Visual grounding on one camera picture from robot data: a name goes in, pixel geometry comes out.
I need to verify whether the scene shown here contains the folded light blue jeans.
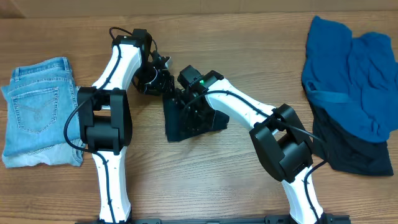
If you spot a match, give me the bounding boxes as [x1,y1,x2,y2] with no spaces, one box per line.
[1,57,85,169]

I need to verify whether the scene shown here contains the blue crumpled shirt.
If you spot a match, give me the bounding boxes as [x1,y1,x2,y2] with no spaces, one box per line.
[302,16,397,142]

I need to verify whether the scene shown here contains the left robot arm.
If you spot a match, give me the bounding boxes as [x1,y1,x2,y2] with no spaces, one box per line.
[77,29,174,223]

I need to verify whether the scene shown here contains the dark navy shirt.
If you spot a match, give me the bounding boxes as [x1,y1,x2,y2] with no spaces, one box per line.
[163,96,229,142]

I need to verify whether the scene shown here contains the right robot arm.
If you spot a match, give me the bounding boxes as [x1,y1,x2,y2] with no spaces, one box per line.
[177,65,328,223]

